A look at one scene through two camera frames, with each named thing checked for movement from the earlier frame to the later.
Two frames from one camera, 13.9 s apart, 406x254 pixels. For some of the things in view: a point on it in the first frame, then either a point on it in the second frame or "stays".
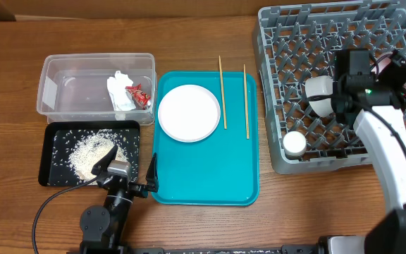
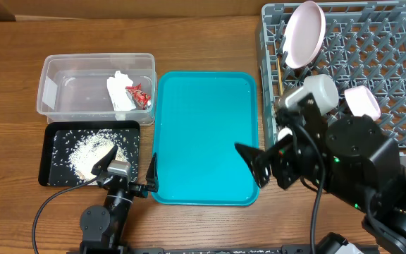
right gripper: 404,94 to 263,164
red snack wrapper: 142,98 stays
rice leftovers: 76,152 stays
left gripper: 152,180 stays
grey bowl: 319,85 stays
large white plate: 189,113 to 304,35
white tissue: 121,99 stays
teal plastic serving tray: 222,170 stays
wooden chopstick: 222,93 to 280,82
